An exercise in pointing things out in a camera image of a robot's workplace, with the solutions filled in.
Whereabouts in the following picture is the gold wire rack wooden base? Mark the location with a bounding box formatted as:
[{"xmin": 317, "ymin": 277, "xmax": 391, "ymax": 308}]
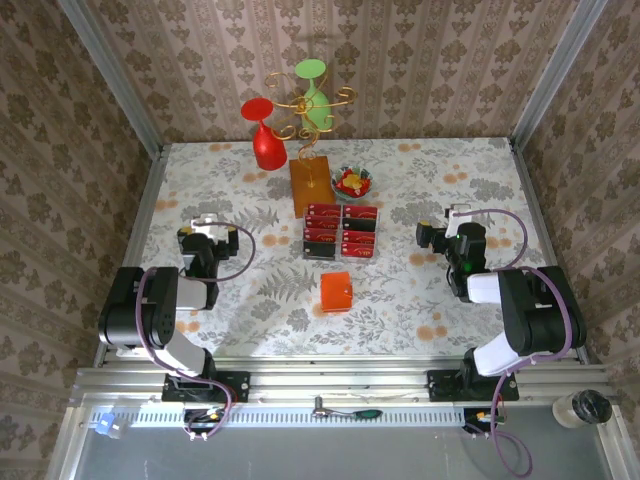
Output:
[{"xmin": 263, "ymin": 71, "xmax": 356, "ymax": 220}]

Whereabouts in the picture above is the orange card holder wallet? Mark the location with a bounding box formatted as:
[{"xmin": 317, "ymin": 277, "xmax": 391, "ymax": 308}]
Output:
[{"xmin": 319, "ymin": 271, "xmax": 354, "ymax": 317}]

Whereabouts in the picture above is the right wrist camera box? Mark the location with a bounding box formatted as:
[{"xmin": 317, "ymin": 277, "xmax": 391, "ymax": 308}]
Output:
[{"xmin": 444, "ymin": 203, "xmax": 474, "ymax": 236}]

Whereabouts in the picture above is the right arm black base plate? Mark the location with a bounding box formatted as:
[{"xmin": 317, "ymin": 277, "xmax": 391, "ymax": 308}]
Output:
[{"xmin": 427, "ymin": 368, "xmax": 520, "ymax": 403}]

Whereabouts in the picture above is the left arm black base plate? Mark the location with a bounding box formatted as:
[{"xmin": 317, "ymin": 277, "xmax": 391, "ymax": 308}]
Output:
[{"xmin": 162, "ymin": 370, "xmax": 251, "ymax": 404}]

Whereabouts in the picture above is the green wine glass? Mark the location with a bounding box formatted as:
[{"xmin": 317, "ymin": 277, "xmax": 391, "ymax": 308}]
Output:
[{"xmin": 293, "ymin": 58, "xmax": 335, "ymax": 132}]

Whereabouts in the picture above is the ratchet wrench green handle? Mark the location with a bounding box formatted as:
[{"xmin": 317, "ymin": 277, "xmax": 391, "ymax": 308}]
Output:
[{"xmin": 312, "ymin": 395, "xmax": 384, "ymax": 420}]

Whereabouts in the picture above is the black connector yellow plug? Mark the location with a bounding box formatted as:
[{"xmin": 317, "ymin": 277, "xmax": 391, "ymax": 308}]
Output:
[
  {"xmin": 183, "ymin": 407, "xmax": 229, "ymax": 434},
  {"xmin": 463, "ymin": 407, "xmax": 501, "ymax": 434}
]

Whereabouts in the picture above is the aluminium frame post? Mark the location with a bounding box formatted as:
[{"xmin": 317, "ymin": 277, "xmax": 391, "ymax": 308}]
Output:
[
  {"xmin": 509, "ymin": 0, "xmax": 609, "ymax": 149},
  {"xmin": 57, "ymin": 0, "xmax": 164, "ymax": 161}
]

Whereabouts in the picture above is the white slotted cable duct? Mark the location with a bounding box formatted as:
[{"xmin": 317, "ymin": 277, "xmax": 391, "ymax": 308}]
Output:
[{"xmin": 119, "ymin": 404, "xmax": 466, "ymax": 429}]

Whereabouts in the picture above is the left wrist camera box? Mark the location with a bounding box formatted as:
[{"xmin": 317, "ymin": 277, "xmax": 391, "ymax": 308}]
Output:
[{"xmin": 191, "ymin": 213, "xmax": 230, "ymax": 240}]

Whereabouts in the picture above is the red wine glass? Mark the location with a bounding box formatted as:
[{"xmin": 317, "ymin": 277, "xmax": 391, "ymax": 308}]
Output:
[{"xmin": 240, "ymin": 97, "xmax": 289, "ymax": 172}]

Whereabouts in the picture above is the grey metal panel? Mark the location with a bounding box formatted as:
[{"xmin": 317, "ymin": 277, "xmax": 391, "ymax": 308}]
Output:
[{"xmin": 74, "ymin": 424, "xmax": 619, "ymax": 480}]

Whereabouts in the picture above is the small bowl of candies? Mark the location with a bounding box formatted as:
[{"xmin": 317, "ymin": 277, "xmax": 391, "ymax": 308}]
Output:
[{"xmin": 330, "ymin": 165, "xmax": 375, "ymax": 200}]

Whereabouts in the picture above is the floral tablecloth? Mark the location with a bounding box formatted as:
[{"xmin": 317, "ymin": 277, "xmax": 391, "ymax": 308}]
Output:
[{"xmin": 115, "ymin": 137, "xmax": 576, "ymax": 359}]

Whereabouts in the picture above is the aluminium table side rail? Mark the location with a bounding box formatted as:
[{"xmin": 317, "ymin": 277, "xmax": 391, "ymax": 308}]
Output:
[
  {"xmin": 507, "ymin": 139, "xmax": 591, "ymax": 364},
  {"xmin": 94, "ymin": 147, "xmax": 169, "ymax": 369}
]

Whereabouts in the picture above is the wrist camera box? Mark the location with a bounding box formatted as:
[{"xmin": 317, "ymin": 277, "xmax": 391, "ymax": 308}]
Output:
[
  {"xmin": 191, "ymin": 213, "xmax": 230, "ymax": 240},
  {"xmin": 444, "ymin": 203, "xmax": 474, "ymax": 236}
]

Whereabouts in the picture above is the blue connector block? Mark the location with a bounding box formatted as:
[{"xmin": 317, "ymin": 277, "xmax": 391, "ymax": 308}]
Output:
[{"xmin": 92, "ymin": 412, "xmax": 126, "ymax": 441}]

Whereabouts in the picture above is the aluminium mounting rail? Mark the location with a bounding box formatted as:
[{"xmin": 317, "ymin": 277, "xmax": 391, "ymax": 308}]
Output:
[{"xmin": 69, "ymin": 362, "xmax": 621, "ymax": 409}]

